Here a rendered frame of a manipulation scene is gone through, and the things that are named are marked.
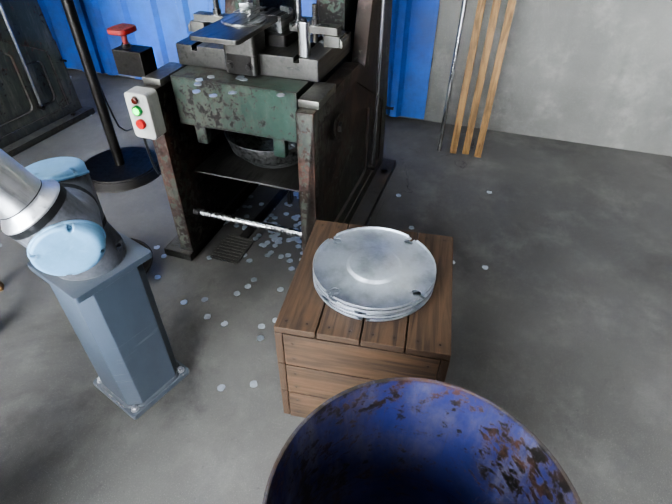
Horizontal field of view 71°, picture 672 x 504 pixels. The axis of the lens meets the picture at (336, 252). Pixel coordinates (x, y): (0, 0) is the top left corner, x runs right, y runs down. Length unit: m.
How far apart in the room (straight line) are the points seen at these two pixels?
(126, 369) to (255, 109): 0.76
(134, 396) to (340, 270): 0.63
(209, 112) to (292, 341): 0.75
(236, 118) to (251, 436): 0.87
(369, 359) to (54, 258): 0.63
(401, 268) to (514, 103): 1.72
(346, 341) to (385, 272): 0.19
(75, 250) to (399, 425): 0.64
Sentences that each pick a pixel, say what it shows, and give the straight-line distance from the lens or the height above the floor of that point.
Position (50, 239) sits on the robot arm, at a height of 0.65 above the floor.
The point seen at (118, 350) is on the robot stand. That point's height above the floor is 0.24.
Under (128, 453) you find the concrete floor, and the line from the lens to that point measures 1.36.
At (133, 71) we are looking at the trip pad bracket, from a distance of 1.56.
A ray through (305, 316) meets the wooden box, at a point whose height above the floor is 0.35.
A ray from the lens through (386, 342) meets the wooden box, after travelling 1.00.
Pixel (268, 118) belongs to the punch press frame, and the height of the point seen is 0.56.
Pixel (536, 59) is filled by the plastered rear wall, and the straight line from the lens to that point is 2.63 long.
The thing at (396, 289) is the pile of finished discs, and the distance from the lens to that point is 1.06.
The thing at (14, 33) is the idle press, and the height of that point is 0.48.
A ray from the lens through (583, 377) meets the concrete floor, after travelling 1.55.
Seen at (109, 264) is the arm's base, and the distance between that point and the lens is 1.10.
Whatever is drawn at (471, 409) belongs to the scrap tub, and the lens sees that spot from 0.83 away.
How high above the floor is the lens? 1.13
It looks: 40 degrees down
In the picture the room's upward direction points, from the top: straight up
